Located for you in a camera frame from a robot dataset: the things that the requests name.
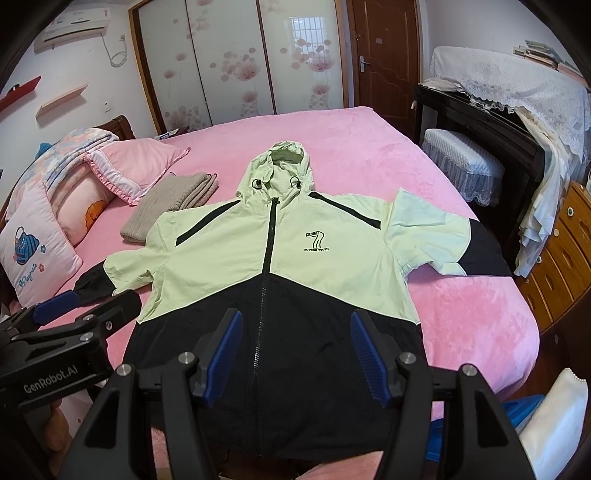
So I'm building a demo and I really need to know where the green and black hooded jacket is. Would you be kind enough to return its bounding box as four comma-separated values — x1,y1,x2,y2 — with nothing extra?
88,141,510,463

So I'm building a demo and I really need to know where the white bear print pillow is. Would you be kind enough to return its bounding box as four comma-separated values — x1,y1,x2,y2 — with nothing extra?
1,184,83,307

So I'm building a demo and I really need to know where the pink cartoon cushion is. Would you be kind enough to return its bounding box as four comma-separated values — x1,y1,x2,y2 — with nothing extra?
50,162,114,246

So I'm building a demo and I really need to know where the pink ruffled pillow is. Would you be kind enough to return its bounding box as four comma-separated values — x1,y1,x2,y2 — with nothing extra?
83,138,190,206

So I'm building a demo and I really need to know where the folded beige knit sweater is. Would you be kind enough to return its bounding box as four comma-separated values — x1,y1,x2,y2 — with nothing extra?
120,172,218,245

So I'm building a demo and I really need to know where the floral folded quilt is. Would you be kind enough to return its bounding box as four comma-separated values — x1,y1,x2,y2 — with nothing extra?
7,127,119,216

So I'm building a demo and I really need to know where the blue plastic bag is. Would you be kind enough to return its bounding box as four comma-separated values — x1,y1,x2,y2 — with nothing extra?
424,393,548,464

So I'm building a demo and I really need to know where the wooden headboard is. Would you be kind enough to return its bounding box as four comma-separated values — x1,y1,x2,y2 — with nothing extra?
98,115,135,140

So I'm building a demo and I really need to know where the white cloth item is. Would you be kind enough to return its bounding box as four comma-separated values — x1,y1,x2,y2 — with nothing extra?
517,368,589,479

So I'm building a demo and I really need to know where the wooden drawer cabinet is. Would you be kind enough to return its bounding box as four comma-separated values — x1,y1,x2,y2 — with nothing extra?
517,182,591,332

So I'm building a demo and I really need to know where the white covered piano stool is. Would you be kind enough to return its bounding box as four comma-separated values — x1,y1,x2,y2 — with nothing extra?
421,128,504,207

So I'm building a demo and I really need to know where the floral sliding wardrobe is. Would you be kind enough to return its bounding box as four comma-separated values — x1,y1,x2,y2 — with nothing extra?
128,0,349,133

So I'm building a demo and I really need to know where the black piano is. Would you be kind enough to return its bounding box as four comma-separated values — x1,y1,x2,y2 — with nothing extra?
414,85,545,268

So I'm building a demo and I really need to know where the white lace cover cloth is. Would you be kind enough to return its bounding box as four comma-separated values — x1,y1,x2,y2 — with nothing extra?
430,46,590,161

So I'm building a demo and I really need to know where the brown wooden door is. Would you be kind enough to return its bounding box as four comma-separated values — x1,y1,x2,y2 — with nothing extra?
346,0,420,138

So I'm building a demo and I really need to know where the stack of books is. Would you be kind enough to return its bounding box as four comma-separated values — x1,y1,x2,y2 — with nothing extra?
513,40,582,75

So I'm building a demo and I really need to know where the pink wall shelf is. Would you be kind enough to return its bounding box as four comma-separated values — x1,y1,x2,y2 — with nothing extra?
35,83,88,119

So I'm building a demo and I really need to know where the red wall shelf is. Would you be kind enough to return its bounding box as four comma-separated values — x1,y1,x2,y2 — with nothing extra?
0,76,41,112

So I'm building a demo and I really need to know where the white wall air conditioner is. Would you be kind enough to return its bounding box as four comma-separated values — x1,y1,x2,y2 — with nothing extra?
33,7,111,53

